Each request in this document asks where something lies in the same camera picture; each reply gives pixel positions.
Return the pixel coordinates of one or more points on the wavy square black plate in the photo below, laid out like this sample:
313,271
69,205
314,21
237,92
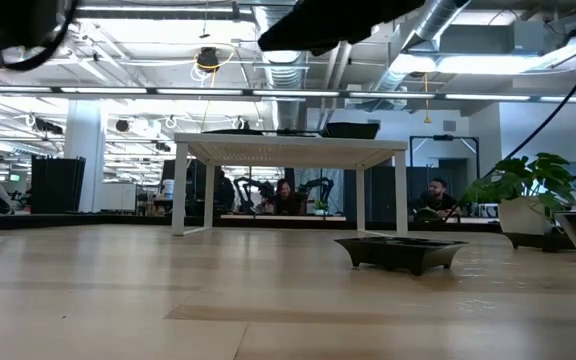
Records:
351,131

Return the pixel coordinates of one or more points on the background black robot arm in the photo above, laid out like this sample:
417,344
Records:
250,187
318,185

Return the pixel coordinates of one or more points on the long ceiling light bar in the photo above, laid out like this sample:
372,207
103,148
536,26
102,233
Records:
103,90

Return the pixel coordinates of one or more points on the white perforated metal shelf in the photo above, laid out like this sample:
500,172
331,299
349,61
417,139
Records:
318,150

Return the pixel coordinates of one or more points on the white pillar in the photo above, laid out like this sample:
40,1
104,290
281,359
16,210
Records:
85,150

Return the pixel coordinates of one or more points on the black round ceiling speaker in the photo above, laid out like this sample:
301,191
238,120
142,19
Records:
122,125

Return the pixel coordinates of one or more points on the small background plant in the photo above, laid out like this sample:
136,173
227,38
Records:
321,206

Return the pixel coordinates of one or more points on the white bucket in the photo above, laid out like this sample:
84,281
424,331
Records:
168,189

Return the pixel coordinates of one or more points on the green leafy plant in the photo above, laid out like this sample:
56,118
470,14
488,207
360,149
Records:
538,175

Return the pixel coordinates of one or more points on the white plant pot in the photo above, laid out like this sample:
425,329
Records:
523,215

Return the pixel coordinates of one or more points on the black frame stand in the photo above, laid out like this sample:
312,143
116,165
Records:
443,137

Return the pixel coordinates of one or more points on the black aluminium table frame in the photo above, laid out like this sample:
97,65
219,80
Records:
68,220

